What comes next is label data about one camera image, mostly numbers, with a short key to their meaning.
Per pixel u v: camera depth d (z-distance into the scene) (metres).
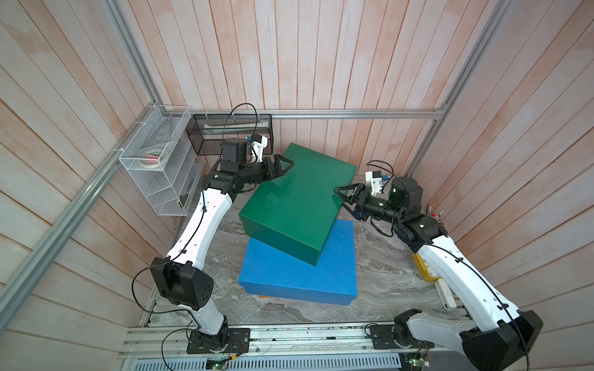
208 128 0.90
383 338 0.73
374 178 0.65
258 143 0.67
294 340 0.75
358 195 0.60
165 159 0.74
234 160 0.56
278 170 0.65
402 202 0.53
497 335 0.37
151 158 0.73
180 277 0.42
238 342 0.73
